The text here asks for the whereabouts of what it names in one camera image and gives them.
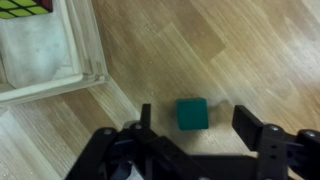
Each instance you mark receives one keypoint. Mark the small green cube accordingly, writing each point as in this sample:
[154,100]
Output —
[192,113]

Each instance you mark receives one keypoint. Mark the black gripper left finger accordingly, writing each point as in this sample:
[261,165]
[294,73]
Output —
[133,153]

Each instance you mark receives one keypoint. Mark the green orange Rubik's cube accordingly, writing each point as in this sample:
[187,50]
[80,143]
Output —
[23,7]

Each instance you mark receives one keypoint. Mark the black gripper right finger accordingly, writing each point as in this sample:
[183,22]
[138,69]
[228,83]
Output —
[283,153]

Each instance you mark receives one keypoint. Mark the light wooden crate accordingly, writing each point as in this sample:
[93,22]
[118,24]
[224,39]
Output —
[87,50]

